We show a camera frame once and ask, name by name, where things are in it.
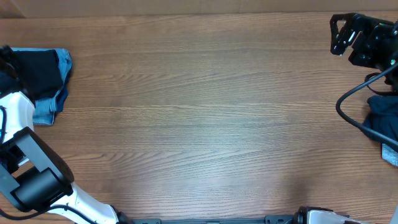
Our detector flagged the black garment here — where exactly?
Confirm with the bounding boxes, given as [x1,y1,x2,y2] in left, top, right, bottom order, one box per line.
[1,46,63,101]

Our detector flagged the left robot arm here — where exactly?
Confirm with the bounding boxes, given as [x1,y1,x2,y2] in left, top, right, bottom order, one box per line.
[1,45,131,223]

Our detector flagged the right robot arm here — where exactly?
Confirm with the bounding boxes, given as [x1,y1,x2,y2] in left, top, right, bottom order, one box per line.
[330,12,397,71]

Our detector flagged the dark navy garment pile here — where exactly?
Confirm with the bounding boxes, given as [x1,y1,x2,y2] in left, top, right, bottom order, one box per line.
[363,95,397,141]

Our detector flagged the light denim fabric piece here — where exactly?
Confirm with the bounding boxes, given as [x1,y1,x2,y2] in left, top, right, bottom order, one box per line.
[381,144,398,167]

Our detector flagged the folded light blue jeans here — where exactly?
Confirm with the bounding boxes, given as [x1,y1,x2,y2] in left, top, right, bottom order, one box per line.
[12,47,72,126]

